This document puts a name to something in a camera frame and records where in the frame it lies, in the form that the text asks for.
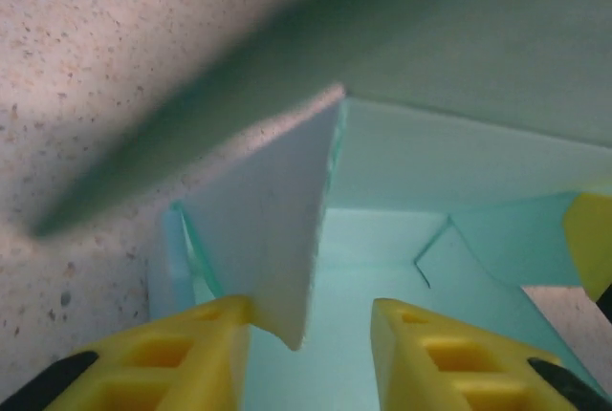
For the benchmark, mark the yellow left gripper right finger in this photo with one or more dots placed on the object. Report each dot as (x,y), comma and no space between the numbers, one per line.
(430,363)

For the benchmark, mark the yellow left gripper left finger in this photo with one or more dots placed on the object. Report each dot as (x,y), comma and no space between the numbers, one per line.
(191,368)

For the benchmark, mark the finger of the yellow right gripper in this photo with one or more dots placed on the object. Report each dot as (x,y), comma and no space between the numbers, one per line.
(593,244)

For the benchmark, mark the light blue paper box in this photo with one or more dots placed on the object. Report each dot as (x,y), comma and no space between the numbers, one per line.
(382,167)

